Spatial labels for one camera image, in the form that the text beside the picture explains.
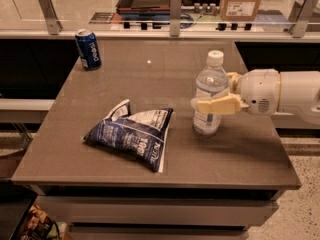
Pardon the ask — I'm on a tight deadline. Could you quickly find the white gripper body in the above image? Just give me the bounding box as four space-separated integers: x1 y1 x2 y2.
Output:
238 69 281 115

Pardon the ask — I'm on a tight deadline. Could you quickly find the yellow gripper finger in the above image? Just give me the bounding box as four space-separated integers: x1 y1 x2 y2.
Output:
191 93 249 115
227 72 242 92

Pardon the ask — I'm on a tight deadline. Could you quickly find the clear plastic water bottle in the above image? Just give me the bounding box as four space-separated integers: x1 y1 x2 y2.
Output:
193 50 229 135

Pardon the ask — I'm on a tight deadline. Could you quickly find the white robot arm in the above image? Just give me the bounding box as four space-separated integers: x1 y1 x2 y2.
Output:
191 69 320 125

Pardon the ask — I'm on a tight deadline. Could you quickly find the blue pepsi can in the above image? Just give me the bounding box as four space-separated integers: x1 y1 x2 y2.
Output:
75 29 102 70

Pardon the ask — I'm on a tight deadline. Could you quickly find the cardboard box with label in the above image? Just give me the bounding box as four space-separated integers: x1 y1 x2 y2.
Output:
219 0 261 21

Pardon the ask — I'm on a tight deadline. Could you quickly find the blue chip bag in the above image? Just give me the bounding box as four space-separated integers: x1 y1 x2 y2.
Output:
83 99 174 173

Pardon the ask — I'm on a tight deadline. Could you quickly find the grey table drawer unit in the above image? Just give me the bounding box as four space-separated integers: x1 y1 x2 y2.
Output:
37 195 278 240

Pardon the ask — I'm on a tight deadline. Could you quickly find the snack bag in bin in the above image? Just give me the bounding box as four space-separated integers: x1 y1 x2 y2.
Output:
14 204 61 240

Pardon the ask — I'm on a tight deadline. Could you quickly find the right metal glass bracket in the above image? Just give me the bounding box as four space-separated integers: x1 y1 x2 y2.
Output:
289 0 320 38

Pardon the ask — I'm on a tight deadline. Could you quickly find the metal glass bracket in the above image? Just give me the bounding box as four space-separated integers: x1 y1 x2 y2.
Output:
38 0 63 35
289 0 320 38
170 0 182 37

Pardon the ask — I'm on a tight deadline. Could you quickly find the middle metal glass bracket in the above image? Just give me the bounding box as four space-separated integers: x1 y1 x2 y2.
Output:
170 0 182 37

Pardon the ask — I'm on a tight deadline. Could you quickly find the left metal glass bracket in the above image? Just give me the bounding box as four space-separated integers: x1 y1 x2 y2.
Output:
38 0 63 35

